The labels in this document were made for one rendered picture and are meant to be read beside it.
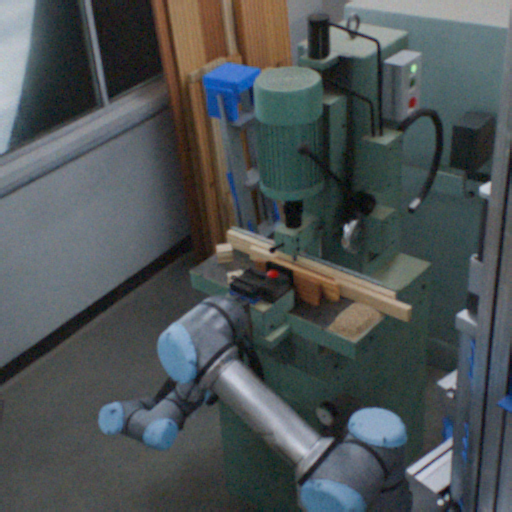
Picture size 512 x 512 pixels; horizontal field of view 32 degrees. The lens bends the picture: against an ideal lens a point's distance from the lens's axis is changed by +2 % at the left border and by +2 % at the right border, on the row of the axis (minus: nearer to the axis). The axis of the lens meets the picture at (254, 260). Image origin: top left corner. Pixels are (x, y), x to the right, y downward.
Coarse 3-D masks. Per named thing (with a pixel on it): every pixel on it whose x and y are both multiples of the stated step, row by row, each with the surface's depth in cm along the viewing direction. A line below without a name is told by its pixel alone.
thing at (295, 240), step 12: (312, 216) 250; (276, 228) 245; (288, 228) 245; (300, 228) 245; (312, 228) 248; (276, 240) 246; (288, 240) 243; (300, 240) 245; (312, 240) 250; (288, 252) 245
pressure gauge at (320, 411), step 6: (324, 402) 240; (318, 408) 240; (324, 408) 238; (330, 408) 238; (318, 414) 241; (324, 414) 240; (330, 414) 238; (336, 414) 239; (324, 420) 241; (330, 420) 239
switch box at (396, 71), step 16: (384, 64) 235; (400, 64) 232; (416, 64) 237; (384, 80) 237; (400, 80) 234; (416, 80) 239; (384, 96) 239; (400, 96) 236; (416, 96) 242; (384, 112) 242; (400, 112) 239
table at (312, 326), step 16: (240, 256) 266; (192, 272) 260; (208, 272) 260; (224, 272) 259; (208, 288) 259; (224, 288) 254; (304, 304) 243; (320, 304) 242; (336, 304) 242; (352, 304) 242; (288, 320) 241; (304, 320) 237; (320, 320) 236; (384, 320) 237; (256, 336) 238; (272, 336) 237; (304, 336) 240; (320, 336) 235; (336, 336) 231; (368, 336) 232; (352, 352) 230
